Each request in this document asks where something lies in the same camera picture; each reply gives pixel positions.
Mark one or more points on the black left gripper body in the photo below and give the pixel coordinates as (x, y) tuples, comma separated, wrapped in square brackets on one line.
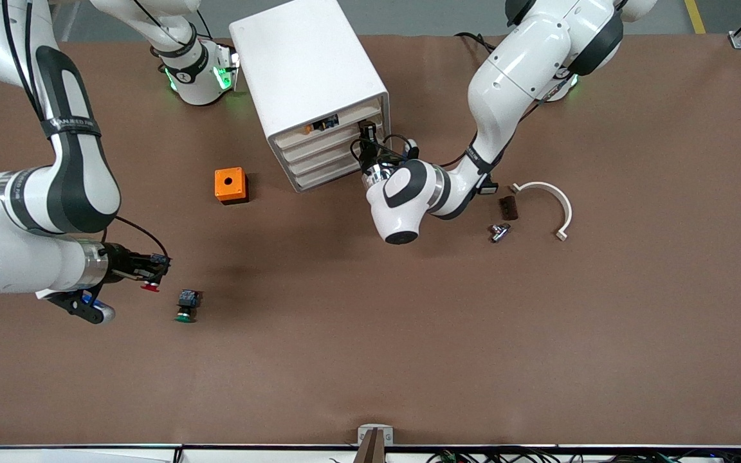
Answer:
[(368, 156)]

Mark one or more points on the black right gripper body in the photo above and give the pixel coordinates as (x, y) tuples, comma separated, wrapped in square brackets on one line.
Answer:
[(122, 263)]

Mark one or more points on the red push button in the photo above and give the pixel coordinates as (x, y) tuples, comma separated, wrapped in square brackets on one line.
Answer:
[(149, 287)]

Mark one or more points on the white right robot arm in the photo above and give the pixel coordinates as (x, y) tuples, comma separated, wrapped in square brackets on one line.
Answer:
[(74, 186)]

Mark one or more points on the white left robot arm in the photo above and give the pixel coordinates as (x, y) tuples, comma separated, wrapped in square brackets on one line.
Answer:
[(512, 64)]

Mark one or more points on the green push button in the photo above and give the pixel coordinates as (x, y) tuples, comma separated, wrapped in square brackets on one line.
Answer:
[(186, 306)]

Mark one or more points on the black white-capped button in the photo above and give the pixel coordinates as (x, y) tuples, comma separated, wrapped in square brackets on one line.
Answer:
[(489, 188)]

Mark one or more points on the small blue orange component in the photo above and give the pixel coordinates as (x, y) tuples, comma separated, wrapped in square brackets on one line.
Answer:
[(327, 123)]

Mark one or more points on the orange box with hole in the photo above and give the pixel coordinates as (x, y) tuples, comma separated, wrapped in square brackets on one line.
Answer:
[(229, 184)]

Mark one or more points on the brown terminal block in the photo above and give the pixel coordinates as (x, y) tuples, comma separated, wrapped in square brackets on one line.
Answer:
[(509, 208)]

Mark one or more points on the small silver metal connector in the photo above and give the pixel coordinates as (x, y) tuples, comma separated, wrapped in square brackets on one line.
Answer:
[(499, 233)]

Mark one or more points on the brown table cover mat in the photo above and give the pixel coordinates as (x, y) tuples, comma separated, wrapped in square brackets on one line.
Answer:
[(370, 334)]

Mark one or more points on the white curved bracket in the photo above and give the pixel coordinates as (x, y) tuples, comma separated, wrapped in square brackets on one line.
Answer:
[(560, 199)]

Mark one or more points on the grey metal mount bracket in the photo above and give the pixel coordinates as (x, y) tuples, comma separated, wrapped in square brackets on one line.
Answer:
[(375, 432)]

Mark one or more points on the brown post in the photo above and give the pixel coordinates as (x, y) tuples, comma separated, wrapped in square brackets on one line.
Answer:
[(370, 453)]

